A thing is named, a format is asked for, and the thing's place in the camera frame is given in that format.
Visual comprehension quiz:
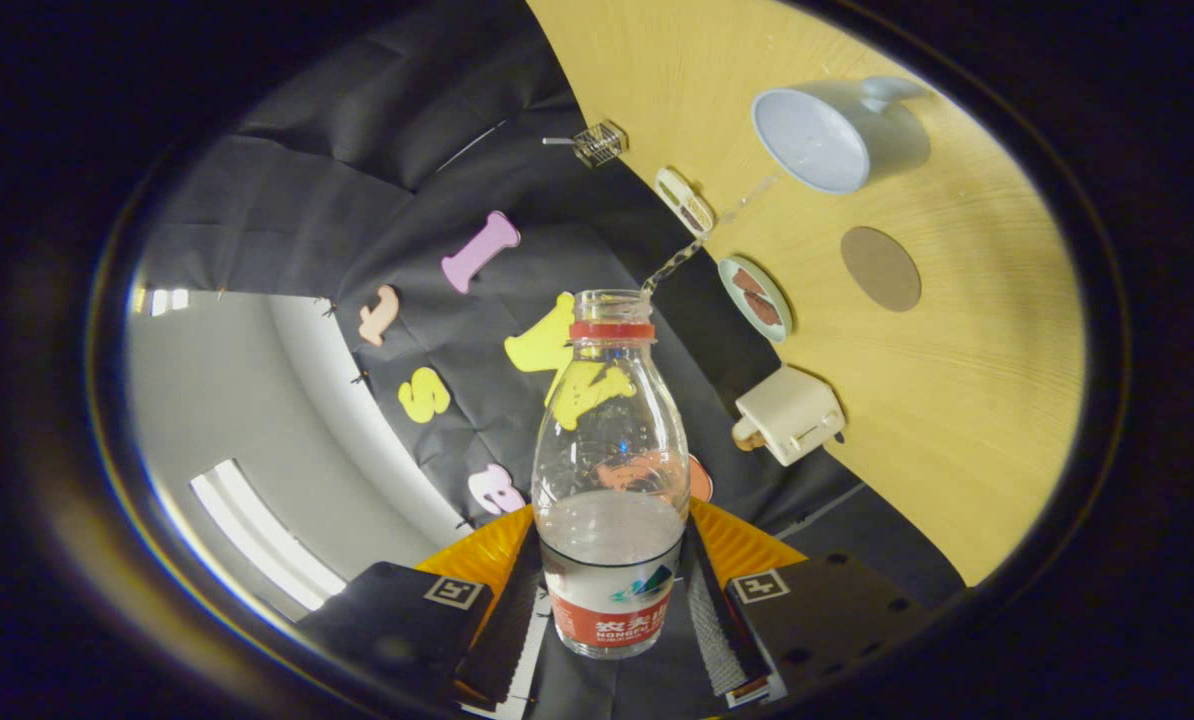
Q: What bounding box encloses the white toaster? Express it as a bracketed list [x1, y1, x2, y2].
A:
[732, 365, 847, 467]

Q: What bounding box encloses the clear plastic bottle red label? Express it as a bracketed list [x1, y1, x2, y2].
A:
[531, 289, 692, 661]

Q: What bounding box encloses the round brown coaster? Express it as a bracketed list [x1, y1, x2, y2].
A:
[840, 226, 923, 313]

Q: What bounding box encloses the long ceiling light panel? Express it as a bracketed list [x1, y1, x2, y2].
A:
[189, 458, 348, 611]

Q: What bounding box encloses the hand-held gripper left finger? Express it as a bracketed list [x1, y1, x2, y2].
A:
[297, 505, 548, 716]

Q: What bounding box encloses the wooden table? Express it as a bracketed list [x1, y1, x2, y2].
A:
[525, 0, 1088, 587]

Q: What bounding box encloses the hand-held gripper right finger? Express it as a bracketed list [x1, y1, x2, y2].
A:
[682, 498, 933, 709]

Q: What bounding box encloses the pale green plate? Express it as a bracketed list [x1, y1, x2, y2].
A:
[717, 256, 794, 344]

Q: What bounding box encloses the white cup with handle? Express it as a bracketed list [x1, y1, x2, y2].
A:
[752, 76, 933, 195]

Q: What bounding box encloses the white divided snack tray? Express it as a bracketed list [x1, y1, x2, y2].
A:
[654, 167, 715, 238]

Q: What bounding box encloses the black backdrop cloth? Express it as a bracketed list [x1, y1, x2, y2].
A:
[137, 0, 968, 621]

